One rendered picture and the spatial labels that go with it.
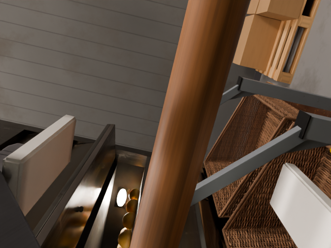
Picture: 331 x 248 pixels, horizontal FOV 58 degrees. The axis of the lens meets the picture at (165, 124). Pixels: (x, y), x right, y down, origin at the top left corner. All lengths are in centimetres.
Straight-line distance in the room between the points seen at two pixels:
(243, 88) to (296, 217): 85
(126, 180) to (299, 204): 167
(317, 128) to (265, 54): 279
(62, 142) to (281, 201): 13
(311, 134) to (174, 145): 42
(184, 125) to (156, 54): 356
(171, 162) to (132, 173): 163
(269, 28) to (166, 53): 120
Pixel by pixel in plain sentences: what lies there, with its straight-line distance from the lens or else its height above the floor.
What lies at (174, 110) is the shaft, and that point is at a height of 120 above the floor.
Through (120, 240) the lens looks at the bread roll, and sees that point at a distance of 136.
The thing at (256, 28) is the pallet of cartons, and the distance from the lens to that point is 329.
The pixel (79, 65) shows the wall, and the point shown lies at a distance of 387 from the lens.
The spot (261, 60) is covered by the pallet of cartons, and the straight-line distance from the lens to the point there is 332.
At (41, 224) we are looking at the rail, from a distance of 88.
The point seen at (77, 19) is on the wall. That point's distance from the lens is 385.
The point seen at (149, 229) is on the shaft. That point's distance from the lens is 18.
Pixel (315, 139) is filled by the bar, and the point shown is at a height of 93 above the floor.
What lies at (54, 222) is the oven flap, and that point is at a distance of 88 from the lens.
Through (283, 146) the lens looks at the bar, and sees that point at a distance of 56.
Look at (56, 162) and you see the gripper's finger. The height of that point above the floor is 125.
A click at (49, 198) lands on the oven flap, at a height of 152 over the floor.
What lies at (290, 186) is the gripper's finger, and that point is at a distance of 19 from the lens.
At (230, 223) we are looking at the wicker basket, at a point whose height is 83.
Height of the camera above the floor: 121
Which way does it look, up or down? 3 degrees down
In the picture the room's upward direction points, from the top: 78 degrees counter-clockwise
